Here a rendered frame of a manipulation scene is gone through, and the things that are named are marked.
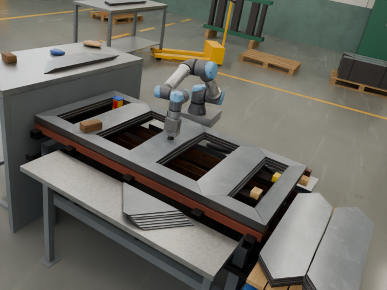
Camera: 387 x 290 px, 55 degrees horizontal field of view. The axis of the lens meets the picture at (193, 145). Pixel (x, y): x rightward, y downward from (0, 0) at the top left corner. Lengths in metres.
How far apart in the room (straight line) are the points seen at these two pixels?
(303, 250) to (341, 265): 0.16
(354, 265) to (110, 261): 1.56
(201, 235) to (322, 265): 0.54
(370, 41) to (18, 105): 10.03
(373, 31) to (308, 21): 1.86
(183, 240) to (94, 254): 1.09
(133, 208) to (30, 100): 1.05
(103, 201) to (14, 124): 0.86
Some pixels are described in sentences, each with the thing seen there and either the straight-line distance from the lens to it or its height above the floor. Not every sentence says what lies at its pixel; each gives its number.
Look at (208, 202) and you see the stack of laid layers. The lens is 1.86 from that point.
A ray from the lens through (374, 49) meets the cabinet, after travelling 11.46.
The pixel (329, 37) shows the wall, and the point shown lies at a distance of 12.05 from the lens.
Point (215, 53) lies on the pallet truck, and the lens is 7.40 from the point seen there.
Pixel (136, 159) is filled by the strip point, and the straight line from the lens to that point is 2.07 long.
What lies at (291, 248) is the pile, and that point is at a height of 0.85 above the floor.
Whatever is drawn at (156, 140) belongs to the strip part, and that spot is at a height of 0.87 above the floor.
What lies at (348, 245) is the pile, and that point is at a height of 0.85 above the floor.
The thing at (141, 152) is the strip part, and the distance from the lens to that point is 2.14.
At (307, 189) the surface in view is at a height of 0.68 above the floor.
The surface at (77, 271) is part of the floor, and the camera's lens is 2.62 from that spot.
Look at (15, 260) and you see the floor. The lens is 2.74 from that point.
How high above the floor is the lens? 1.91
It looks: 27 degrees down
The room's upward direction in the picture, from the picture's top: 10 degrees clockwise
